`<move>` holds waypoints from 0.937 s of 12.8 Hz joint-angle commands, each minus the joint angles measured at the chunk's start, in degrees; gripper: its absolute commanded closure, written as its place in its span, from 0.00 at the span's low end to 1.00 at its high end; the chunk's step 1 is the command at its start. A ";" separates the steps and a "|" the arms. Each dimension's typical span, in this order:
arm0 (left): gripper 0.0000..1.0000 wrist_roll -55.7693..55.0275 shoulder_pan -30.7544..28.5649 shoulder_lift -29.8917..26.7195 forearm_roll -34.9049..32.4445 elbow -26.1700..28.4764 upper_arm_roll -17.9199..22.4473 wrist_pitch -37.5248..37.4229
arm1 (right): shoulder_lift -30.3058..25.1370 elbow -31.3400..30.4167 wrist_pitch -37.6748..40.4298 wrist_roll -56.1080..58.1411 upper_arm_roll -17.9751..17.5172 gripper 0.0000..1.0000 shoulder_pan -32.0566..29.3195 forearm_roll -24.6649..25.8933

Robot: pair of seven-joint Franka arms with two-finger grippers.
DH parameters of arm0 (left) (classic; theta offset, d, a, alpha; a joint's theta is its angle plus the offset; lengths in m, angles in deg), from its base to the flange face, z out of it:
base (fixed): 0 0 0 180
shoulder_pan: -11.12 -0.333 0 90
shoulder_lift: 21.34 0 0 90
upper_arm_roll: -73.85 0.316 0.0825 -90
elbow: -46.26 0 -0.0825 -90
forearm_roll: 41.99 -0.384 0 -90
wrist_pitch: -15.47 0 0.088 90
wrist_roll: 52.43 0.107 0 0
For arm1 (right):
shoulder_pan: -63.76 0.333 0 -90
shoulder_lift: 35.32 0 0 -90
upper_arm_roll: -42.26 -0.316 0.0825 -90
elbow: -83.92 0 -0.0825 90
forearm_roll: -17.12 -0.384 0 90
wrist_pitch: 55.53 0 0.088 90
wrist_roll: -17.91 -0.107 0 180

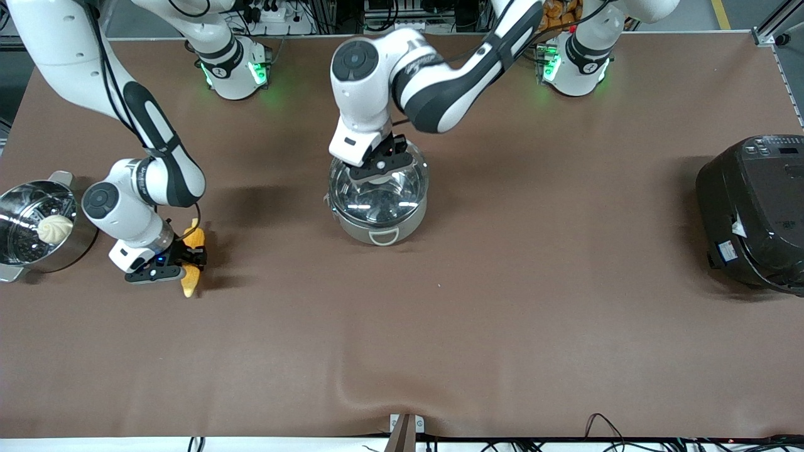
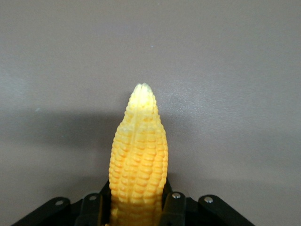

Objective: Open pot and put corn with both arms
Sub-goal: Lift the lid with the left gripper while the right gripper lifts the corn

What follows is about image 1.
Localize yellow corn cob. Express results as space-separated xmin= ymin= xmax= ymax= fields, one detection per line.
xmin=181 ymin=218 xmax=207 ymax=298

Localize glass lid with copper knob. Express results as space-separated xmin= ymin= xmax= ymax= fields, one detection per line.
xmin=329 ymin=146 xmax=430 ymax=228

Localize steel steamer pot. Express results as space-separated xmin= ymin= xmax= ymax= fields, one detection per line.
xmin=0 ymin=171 xmax=100 ymax=283

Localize white steamed bun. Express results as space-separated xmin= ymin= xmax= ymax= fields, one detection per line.
xmin=36 ymin=215 xmax=75 ymax=245

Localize white power strip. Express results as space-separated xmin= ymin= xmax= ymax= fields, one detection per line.
xmin=247 ymin=0 xmax=291 ymax=23

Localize bag of orange snacks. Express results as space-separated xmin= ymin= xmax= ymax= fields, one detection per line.
xmin=541 ymin=0 xmax=585 ymax=29

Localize black rice cooker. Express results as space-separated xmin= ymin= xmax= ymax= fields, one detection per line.
xmin=695 ymin=134 xmax=804 ymax=298

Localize steel pot with loop handles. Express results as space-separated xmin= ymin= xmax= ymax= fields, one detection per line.
xmin=325 ymin=141 xmax=430 ymax=246

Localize metal bracket with screws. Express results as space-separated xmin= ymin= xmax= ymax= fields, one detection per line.
xmin=389 ymin=413 xmax=425 ymax=452

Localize black looped floor cable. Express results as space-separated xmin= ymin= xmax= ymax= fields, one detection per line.
xmin=585 ymin=412 xmax=632 ymax=452

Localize aluminium frame profile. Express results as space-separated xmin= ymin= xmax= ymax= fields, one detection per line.
xmin=752 ymin=0 xmax=804 ymax=48

